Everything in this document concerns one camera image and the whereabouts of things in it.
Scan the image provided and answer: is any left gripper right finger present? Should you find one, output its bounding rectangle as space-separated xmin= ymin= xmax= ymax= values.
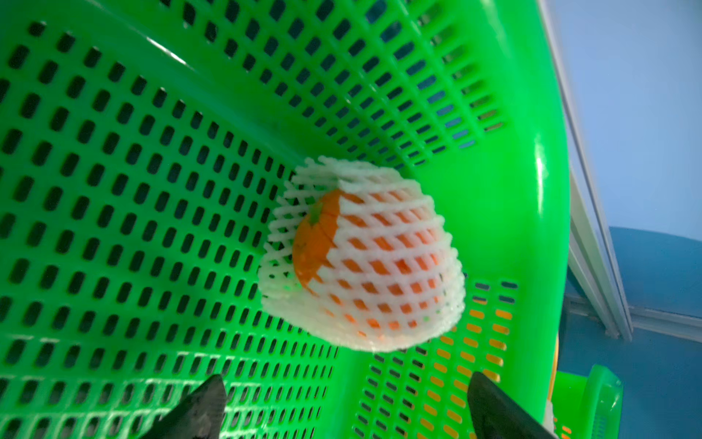
xmin=467 ymin=372 xmax=554 ymax=439

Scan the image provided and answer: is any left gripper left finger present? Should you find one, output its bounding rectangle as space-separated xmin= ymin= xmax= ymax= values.
xmin=143 ymin=374 xmax=227 ymax=439

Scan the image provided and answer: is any netted orange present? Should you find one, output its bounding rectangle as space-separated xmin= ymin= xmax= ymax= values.
xmin=258 ymin=157 xmax=465 ymax=352

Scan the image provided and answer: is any right green plastic basket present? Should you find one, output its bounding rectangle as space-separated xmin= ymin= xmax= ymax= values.
xmin=552 ymin=365 xmax=623 ymax=439

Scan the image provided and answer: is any green plastic basket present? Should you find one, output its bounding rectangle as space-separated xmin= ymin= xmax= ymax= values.
xmin=1 ymin=1 xmax=570 ymax=438
xmin=552 ymin=365 xmax=623 ymax=439

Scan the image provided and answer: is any left green plastic basket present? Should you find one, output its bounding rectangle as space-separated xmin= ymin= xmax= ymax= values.
xmin=1 ymin=1 xmax=570 ymax=438

